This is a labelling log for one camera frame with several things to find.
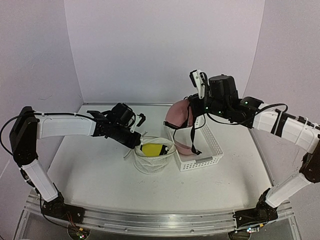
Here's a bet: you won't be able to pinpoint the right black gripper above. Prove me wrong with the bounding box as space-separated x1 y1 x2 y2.
189 93 229 120

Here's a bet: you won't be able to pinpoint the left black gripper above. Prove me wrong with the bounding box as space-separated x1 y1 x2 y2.
111 124 142 150

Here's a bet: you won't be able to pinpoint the yellow bra black straps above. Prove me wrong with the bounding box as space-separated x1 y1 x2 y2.
138 142 170 158

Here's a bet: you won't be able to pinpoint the pink bra black straps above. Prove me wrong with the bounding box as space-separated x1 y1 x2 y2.
163 96 202 156

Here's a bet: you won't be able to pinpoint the white perforated plastic basket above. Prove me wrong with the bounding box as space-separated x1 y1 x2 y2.
164 116 224 172

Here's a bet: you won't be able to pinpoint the white mesh laundry bag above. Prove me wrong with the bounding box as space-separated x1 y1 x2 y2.
123 131 177 175

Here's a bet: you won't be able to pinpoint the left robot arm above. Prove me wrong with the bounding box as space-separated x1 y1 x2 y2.
1 103 146 224

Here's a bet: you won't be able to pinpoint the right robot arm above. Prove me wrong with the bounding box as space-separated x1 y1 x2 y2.
188 70 320 230

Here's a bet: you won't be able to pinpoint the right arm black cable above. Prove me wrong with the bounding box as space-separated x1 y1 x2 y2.
202 72 290 126

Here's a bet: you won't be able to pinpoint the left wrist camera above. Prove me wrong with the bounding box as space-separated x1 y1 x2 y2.
129 113 146 133

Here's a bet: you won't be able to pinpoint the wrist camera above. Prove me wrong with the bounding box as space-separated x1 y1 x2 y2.
129 113 146 133
189 70 208 99

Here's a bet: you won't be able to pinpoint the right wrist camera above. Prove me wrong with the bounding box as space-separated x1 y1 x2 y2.
189 70 208 99

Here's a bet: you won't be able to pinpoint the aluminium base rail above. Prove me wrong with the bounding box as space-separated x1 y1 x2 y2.
13 191 301 240

